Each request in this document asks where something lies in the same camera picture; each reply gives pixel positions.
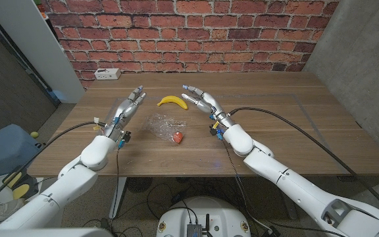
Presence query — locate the thin black hand cable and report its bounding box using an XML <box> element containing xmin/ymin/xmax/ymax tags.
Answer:
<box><xmin>221</xmin><ymin>138</ymin><xmax>276</xmax><ymax>231</ymax></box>
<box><xmin>109</xmin><ymin>146</ymin><xmax>121</xmax><ymax>228</ymax></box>

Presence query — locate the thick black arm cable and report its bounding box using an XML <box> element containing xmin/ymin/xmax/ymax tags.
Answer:
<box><xmin>228</xmin><ymin>106</ymin><xmax>379</xmax><ymax>222</ymax></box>
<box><xmin>0</xmin><ymin>120</ymin><xmax>108</xmax><ymax>213</ymax></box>

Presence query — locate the black round floor fan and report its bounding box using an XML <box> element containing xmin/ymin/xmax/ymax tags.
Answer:
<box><xmin>126</xmin><ymin>177</ymin><xmax>153</xmax><ymax>194</ymax></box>

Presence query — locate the yellow toy banana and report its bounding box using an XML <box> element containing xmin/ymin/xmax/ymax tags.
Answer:
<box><xmin>157</xmin><ymin>95</ymin><xmax>189</xmax><ymax>111</ymax></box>

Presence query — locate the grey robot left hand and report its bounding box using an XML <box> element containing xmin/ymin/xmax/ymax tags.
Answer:
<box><xmin>103</xmin><ymin>85</ymin><xmax>147</xmax><ymax>142</ymax></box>

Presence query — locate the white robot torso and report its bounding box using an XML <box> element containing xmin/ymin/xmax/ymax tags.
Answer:
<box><xmin>156</xmin><ymin>196</ymin><xmax>252</xmax><ymax>237</ymax></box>

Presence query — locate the black pedal with yellow pads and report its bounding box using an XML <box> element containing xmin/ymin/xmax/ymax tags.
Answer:
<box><xmin>3</xmin><ymin>171</ymin><xmax>39</xmax><ymax>200</ymax></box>

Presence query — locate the white power strip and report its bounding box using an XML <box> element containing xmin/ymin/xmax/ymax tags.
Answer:
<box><xmin>94</xmin><ymin>68</ymin><xmax>122</xmax><ymax>81</ymax></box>

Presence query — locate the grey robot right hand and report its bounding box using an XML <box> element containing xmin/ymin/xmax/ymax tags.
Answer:
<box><xmin>180</xmin><ymin>84</ymin><xmax>236</xmax><ymax>132</ymax></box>

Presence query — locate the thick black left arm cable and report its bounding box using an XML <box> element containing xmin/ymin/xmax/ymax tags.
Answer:
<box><xmin>0</xmin><ymin>120</ymin><xmax>108</xmax><ymax>213</ymax></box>

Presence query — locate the white cabinet panel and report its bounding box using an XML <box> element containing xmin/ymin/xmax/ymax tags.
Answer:
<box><xmin>0</xmin><ymin>0</ymin><xmax>86</xmax><ymax>104</ymax></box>

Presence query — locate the grey table leg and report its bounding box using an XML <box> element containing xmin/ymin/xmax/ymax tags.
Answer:
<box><xmin>283</xmin><ymin>197</ymin><xmax>298</xmax><ymax>221</ymax></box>

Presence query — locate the thin black left hand cable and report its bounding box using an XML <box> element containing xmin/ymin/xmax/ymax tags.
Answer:
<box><xmin>109</xmin><ymin>146</ymin><xmax>121</xmax><ymax>228</ymax></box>

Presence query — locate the white table leg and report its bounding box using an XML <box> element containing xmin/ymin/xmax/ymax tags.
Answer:
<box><xmin>109</xmin><ymin>176</ymin><xmax>128</xmax><ymax>219</ymax></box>

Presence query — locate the white floor cable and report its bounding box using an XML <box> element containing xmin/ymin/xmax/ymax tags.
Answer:
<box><xmin>234</xmin><ymin>176</ymin><xmax>272</xmax><ymax>232</ymax></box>

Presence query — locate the printed brick wall backdrop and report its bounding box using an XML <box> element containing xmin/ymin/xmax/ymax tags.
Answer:
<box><xmin>41</xmin><ymin>0</ymin><xmax>340</xmax><ymax>90</ymax></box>

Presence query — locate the clear plastic wrap sheet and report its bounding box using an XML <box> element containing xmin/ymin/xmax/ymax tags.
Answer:
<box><xmin>142</xmin><ymin>113</ymin><xmax>188</xmax><ymax>143</ymax></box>

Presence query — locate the blue plastic bin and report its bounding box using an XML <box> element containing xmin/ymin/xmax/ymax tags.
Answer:
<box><xmin>0</xmin><ymin>124</ymin><xmax>42</xmax><ymax>180</ymax></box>

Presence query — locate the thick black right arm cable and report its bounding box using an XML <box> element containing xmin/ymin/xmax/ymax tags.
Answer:
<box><xmin>228</xmin><ymin>106</ymin><xmax>379</xmax><ymax>222</ymax></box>

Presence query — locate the thin black right hand cable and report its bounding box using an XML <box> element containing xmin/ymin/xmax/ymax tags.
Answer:
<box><xmin>221</xmin><ymin>138</ymin><xmax>276</xmax><ymax>231</ymax></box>

